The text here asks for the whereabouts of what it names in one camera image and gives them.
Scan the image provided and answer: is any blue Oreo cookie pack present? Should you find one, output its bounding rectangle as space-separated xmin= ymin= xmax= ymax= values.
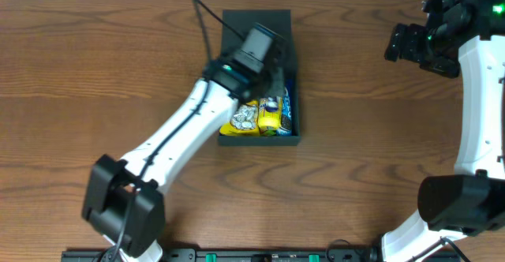
xmin=276 ymin=80 xmax=293 ymax=137

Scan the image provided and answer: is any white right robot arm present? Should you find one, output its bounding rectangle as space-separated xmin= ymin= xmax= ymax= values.
xmin=371 ymin=0 xmax=504 ymax=261

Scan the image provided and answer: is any black box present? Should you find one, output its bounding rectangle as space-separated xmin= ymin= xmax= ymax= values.
xmin=218 ymin=9 xmax=301 ymax=147

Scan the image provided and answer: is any yellow Hacks candy bag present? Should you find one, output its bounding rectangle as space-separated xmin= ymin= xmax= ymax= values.
xmin=219 ymin=100 xmax=260 ymax=137

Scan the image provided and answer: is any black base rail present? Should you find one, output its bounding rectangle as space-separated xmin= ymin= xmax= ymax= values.
xmin=60 ymin=248 xmax=462 ymax=262

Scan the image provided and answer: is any yellow candy bottle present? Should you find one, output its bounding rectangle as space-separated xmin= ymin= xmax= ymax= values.
xmin=257 ymin=96 xmax=282 ymax=135

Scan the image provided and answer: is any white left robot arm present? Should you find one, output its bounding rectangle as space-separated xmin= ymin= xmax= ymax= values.
xmin=82 ymin=36 xmax=290 ymax=261

